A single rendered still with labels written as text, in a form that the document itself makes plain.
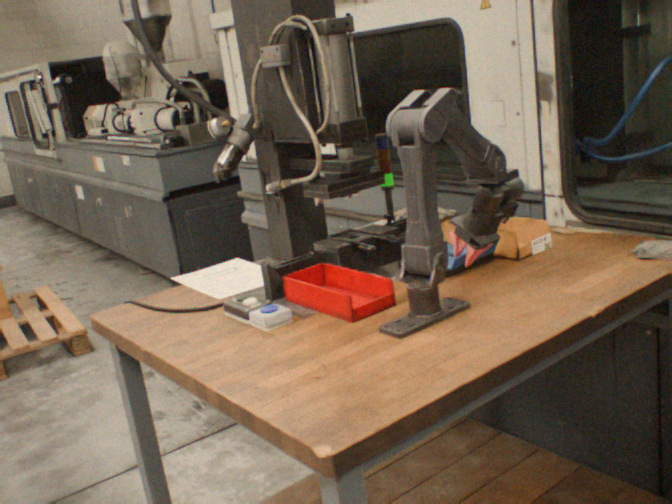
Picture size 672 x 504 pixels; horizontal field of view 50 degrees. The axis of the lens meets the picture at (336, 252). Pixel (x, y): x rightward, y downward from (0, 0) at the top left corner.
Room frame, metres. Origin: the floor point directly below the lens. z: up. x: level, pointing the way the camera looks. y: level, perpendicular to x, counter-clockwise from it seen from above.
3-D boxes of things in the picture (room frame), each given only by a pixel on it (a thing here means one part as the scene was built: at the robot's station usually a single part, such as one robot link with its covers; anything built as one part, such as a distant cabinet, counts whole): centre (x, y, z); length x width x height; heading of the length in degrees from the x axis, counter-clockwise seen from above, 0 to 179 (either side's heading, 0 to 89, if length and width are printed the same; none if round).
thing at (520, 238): (1.79, -0.41, 0.93); 0.25 x 0.13 x 0.08; 36
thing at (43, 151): (7.20, 2.71, 1.21); 0.86 x 0.10 x 0.79; 32
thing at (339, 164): (1.83, 0.00, 1.22); 0.26 x 0.18 x 0.30; 36
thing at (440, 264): (1.37, -0.16, 1.00); 0.09 x 0.06 x 0.06; 43
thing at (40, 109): (6.78, 2.44, 1.27); 0.23 x 0.18 x 0.38; 122
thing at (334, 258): (1.78, -0.06, 0.94); 0.20 x 0.10 x 0.07; 126
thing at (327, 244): (1.78, -0.06, 0.98); 0.20 x 0.10 x 0.01; 126
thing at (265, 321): (1.46, 0.16, 0.90); 0.07 x 0.07 x 0.06; 36
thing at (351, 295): (1.53, 0.01, 0.93); 0.25 x 0.12 x 0.06; 36
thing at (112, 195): (7.20, 2.09, 0.49); 5.51 x 1.02 x 0.97; 32
